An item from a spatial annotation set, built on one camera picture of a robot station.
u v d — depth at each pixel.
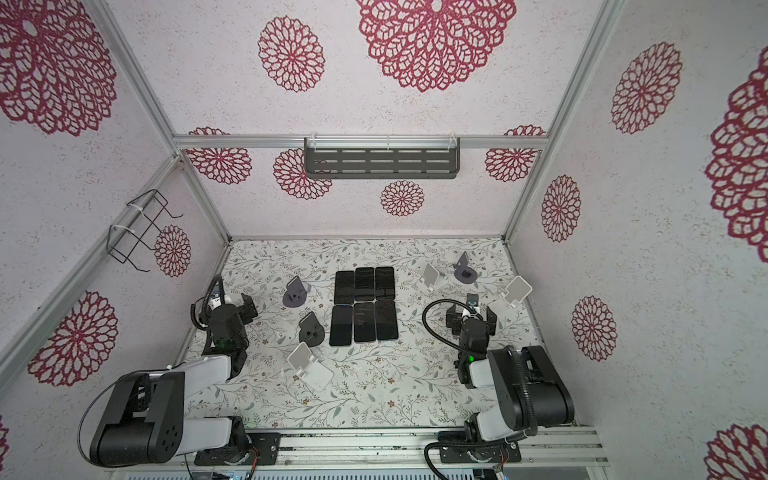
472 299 0.78
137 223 0.78
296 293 0.98
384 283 1.06
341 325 0.95
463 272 1.06
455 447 0.76
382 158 0.95
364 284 1.07
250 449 0.73
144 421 0.43
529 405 0.42
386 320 0.97
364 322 0.96
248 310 0.82
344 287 1.05
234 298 0.78
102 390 0.43
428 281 1.03
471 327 0.80
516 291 0.94
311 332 0.90
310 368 0.86
